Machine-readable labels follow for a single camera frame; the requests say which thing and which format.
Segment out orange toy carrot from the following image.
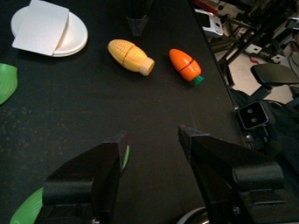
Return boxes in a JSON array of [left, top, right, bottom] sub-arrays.
[[168, 48, 206, 87]]

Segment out green toy husk leaf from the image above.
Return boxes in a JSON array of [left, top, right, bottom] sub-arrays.
[[120, 143, 131, 172], [9, 186, 44, 224], [0, 62, 19, 106]]

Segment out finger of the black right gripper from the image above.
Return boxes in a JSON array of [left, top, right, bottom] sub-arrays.
[[124, 0, 156, 38]]

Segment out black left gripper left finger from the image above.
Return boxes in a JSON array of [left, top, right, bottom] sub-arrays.
[[33, 130, 131, 224]]

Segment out white square foot plate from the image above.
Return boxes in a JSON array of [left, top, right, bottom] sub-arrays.
[[244, 43, 263, 56], [271, 52, 287, 65]]

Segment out black metal frame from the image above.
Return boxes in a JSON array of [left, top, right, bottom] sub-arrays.
[[211, 0, 299, 88]]

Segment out yellow toy corn cob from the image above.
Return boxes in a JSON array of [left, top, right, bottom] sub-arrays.
[[107, 38, 156, 77]]

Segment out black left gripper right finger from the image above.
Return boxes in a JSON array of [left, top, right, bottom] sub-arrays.
[[176, 123, 299, 224]]

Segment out white box device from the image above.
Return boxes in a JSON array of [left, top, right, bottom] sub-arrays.
[[192, 8, 226, 39]]

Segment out white round plate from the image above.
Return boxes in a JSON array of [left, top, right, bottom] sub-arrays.
[[11, 4, 89, 58]]

